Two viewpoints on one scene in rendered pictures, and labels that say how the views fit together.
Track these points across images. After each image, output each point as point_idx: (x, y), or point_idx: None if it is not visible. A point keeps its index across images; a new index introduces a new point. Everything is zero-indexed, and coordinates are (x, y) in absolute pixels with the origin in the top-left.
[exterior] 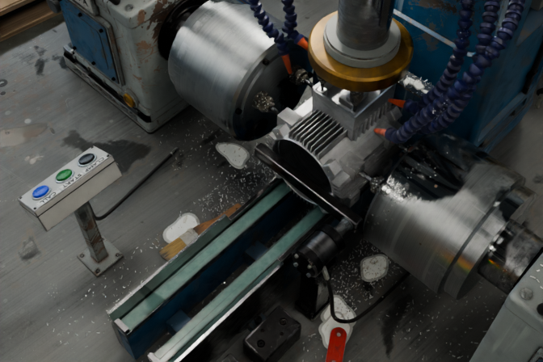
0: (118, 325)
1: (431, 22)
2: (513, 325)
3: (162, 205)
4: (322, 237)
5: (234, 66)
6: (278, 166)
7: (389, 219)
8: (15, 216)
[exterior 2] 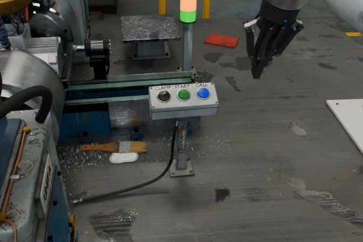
0: None
1: None
2: None
3: (121, 174)
4: (93, 40)
5: (35, 62)
6: (69, 69)
7: (68, 18)
8: (219, 223)
